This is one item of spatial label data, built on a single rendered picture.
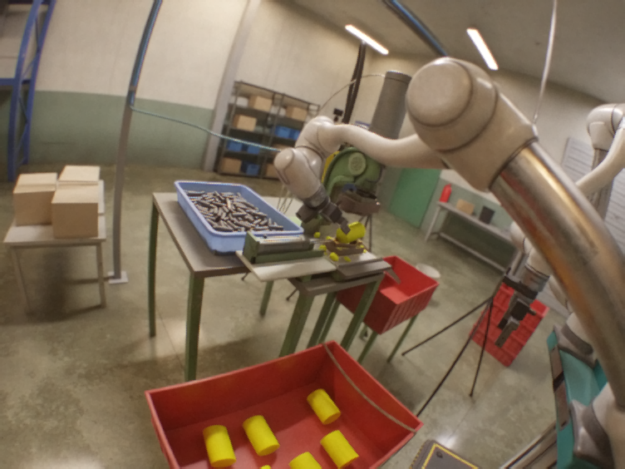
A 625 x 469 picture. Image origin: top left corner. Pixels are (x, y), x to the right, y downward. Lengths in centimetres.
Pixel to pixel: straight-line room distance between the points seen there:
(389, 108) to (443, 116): 75
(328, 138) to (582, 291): 76
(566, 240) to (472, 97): 19
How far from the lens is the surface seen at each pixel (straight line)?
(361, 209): 111
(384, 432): 98
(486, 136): 37
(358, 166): 112
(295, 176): 84
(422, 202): 698
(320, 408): 98
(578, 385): 93
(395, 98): 110
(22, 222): 217
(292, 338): 109
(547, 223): 37
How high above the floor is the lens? 144
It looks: 20 degrees down
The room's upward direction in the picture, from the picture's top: 18 degrees clockwise
